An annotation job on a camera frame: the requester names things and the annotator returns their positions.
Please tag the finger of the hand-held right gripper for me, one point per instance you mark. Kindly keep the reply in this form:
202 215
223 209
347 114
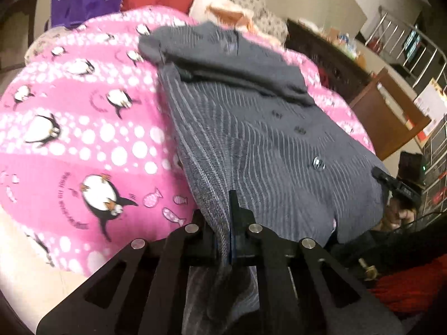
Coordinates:
384 177

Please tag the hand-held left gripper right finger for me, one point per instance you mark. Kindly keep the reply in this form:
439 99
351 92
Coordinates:
241 237

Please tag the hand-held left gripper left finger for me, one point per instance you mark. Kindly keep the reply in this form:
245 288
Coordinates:
213 240

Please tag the grey striped button shirt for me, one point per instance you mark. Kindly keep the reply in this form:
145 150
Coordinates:
251 139

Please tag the person's right hand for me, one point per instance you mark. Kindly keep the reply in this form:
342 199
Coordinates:
396 214

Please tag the grid storage shelf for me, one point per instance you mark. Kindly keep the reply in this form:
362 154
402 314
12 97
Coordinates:
436 160

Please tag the brown wooden board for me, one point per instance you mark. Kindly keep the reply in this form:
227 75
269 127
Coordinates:
387 115

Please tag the person's black garment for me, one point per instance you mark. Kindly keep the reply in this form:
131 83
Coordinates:
394 247

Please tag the white red-trimmed box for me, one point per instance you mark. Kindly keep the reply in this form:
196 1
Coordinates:
431 101

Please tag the person's red garment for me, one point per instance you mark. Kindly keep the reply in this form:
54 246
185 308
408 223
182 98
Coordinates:
412 286

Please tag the red cloth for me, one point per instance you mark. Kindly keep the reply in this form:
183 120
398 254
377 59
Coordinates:
325 76

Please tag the dark wooden cabinet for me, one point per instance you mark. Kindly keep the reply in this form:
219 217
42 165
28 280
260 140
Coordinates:
328 56

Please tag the metal railing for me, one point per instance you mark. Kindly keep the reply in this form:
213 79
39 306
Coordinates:
408 42

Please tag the pile of colourful packets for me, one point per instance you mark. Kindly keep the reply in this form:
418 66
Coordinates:
344 40

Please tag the pink penguin printed blanket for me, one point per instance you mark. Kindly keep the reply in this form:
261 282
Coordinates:
87 139

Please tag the grey floral quilt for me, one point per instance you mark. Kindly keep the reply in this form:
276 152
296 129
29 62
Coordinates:
251 3

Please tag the peach fringed cloth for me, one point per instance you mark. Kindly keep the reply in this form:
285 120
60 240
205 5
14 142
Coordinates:
228 15

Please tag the white pillow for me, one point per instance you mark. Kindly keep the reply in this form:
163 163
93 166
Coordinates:
202 3

